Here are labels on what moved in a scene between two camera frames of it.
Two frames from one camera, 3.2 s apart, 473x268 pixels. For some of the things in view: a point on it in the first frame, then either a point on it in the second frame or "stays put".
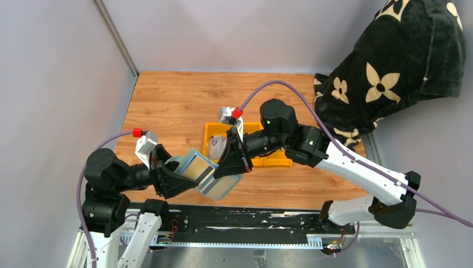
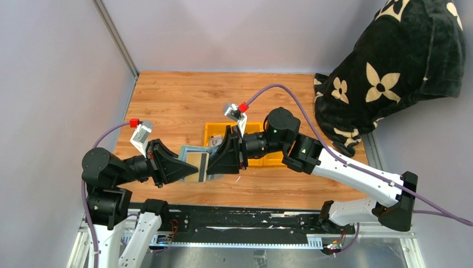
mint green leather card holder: x=197 y=167 → x=211 y=150
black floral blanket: x=412 y=48 stays put
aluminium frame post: x=115 y=36 stays put
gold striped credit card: x=199 y=170 stays put
